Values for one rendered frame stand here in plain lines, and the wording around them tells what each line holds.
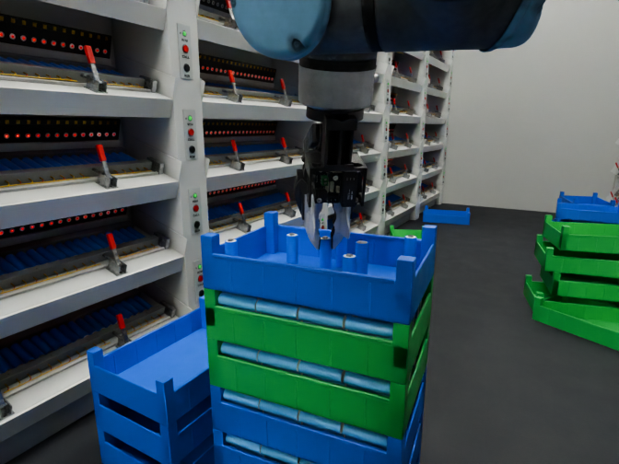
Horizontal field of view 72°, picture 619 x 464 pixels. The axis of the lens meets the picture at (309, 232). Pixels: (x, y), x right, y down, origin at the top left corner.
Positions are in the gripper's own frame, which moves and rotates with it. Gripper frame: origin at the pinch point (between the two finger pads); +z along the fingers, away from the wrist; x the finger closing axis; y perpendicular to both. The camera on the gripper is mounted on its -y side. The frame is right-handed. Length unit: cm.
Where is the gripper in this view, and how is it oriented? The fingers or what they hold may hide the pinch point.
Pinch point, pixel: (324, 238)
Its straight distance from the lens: 63.7
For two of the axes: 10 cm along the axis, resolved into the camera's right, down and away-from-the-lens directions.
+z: -0.3, 8.8, 4.8
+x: 9.9, -0.2, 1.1
